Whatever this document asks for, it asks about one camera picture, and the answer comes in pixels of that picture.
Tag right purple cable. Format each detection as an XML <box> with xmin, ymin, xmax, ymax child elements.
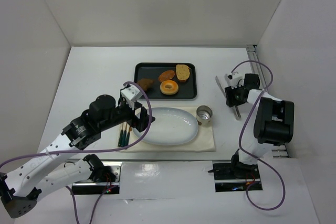
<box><xmin>230</xmin><ymin>60</ymin><xmax>286</xmax><ymax>211</ymax></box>

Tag brown croissant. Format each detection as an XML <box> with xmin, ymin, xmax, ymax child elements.
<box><xmin>137</xmin><ymin>78</ymin><xmax>155</xmax><ymax>92</ymax></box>

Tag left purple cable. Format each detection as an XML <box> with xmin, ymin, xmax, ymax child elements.
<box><xmin>0</xmin><ymin>81</ymin><xmax>153</xmax><ymax>224</ymax></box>

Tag seeded bread slice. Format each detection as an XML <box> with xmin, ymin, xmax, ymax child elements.
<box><xmin>175</xmin><ymin>64</ymin><xmax>191</xmax><ymax>82</ymax></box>

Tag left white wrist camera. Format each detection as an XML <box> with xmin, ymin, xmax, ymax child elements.
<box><xmin>120</xmin><ymin>84</ymin><xmax>142</xmax><ymax>110</ymax></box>

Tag green handled knife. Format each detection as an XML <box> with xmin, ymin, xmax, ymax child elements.
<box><xmin>121</xmin><ymin>123</ymin><xmax>128</xmax><ymax>147</ymax></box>

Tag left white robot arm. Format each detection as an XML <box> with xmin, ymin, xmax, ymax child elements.
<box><xmin>1</xmin><ymin>95</ymin><xmax>155</xmax><ymax>219</ymax></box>

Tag white oval plate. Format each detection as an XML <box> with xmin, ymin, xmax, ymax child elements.
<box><xmin>142</xmin><ymin>107</ymin><xmax>198</xmax><ymax>146</ymax></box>

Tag purple cable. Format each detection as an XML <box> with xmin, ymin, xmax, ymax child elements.
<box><xmin>0</xmin><ymin>81</ymin><xmax>153</xmax><ymax>224</ymax></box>
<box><xmin>230</xmin><ymin>60</ymin><xmax>286</xmax><ymax>211</ymax></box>

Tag beige cloth placemat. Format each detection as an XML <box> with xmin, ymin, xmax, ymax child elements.
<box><xmin>123</xmin><ymin>105</ymin><xmax>216</xmax><ymax>153</ymax></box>

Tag green handled fork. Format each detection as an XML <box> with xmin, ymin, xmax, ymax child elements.
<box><xmin>118</xmin><ymin>123</ymin><xmax>125</xmax><ymax>147</ymax></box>

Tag metal cup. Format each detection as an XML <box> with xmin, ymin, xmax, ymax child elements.
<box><xmin>196</xmin><ymin>105</ymin><xmax>213</xmax><ymax>126</ymax></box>

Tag ring donut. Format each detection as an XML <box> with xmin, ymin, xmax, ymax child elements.
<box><xmin>160</xmin><ymin>80</ymin><xmax>179</xmax><ymax>95</ymax></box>

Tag metal tongs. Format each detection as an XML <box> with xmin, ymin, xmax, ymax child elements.
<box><xmin>215</xmin><ymin>76</ymin><xmax>241</xmax><ymax>121</ymax></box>

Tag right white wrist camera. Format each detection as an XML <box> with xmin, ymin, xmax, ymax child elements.
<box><xmin>224</xmin><ymin>71</ymin><xmax>244</xmax><ymax>89</ymax></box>

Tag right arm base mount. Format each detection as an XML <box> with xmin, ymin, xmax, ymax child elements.
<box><xmin>208</xmin><ymin>162</ymin><xmax>263</xmax><ymax>193</ymax></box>

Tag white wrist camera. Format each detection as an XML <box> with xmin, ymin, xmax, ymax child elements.
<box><xmin>224</xmin><ymin>71</ymin><xmax>244</xmax><ymax>89</ymax></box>
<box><xmin>120</xmin><ymin>84</ymin><xmax>142</xmax><ymax>110</ymax></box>

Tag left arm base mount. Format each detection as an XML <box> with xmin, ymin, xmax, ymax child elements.
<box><xmin>70</xmin><ymin>154</ymin><xmax>121</xmax><ymax>195</ymax></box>

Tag orange flat bread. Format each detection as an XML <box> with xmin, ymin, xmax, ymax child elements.
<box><xmin>158</xmin><ymin>70</ymin><xmax>175</xmax><ymax>83</ymax></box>

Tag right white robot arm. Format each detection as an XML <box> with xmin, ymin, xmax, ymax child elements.
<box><xmin>224</xmin><ymin>71</ymin><xmax>295</xmax><ymax>179</ymax></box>

